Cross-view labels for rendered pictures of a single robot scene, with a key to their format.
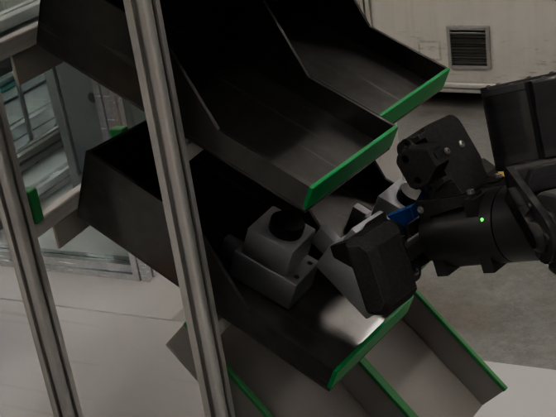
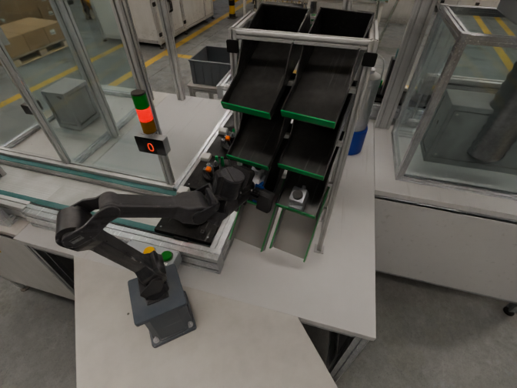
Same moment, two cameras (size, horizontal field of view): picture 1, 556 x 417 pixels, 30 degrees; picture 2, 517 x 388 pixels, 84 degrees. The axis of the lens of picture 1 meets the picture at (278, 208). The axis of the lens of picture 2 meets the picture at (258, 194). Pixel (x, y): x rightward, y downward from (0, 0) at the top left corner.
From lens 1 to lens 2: 0.96 m
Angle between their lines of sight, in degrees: 65
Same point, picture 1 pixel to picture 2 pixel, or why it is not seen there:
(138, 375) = (343, 188)
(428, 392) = (297, 241)
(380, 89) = (306, 162)
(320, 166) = (248, 156)
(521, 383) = (363, 289)
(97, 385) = not seen: hidden behind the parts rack
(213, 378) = not seen: hidden behind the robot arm
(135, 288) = (390, 177)
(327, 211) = (305, 181)
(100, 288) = (387, 169)
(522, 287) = not seen: outside the picture
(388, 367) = (295, 225)
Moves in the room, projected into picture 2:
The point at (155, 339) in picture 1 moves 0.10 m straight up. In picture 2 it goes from (362, 188) to (368, 173)
